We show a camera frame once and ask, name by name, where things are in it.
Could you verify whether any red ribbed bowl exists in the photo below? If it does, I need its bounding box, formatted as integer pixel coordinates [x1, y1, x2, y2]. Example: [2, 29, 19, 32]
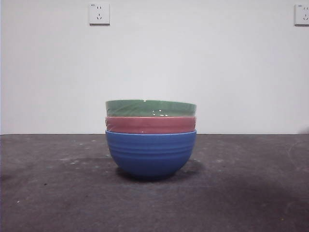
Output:
[106, 116, 197, 135]

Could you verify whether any green ribbed bowl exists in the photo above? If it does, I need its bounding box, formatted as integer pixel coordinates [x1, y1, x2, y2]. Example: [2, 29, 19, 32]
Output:
[105, 98, 197, 118]

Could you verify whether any blue ribbed bowl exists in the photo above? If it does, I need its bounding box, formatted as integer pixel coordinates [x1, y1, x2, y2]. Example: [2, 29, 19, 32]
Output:
[104, 129, 197, 181]

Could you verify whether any white wall socket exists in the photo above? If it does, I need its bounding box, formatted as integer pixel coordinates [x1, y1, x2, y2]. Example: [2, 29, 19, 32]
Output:
[89, 2, 111, 26]
[294, 4, 309, 27]

